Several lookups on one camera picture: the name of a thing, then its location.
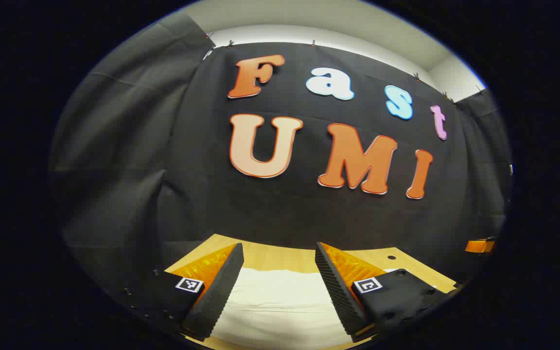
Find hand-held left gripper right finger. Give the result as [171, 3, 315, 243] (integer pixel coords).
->
[314, 242, 460, 343]

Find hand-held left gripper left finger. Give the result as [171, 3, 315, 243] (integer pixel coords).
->
[120, 242, 245, 342]

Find white jeans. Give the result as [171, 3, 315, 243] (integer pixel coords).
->
[210, 266, 409, 350]

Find black backdrop cloth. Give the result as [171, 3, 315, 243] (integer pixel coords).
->
[49, 12, 513, 312]

